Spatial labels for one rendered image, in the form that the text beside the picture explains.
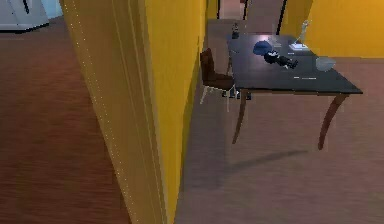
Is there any brown chair with pale legs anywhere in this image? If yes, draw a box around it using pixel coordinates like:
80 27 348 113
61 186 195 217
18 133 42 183
199 47 238 114

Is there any black table with brown legs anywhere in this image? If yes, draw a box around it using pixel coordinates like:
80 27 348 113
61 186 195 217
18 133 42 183
227 32 364 151

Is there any dark small bottle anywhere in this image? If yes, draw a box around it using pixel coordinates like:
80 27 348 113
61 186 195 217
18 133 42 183
231 22 241 40

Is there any black toy figure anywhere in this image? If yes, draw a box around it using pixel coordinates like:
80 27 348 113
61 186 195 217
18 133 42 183
263 50 299 70

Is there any clear glass cup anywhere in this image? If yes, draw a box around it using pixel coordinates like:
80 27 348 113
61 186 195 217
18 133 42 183
267 33 283 48

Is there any grey glass bowl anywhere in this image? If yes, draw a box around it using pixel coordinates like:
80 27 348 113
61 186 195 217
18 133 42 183
315 56 337 73

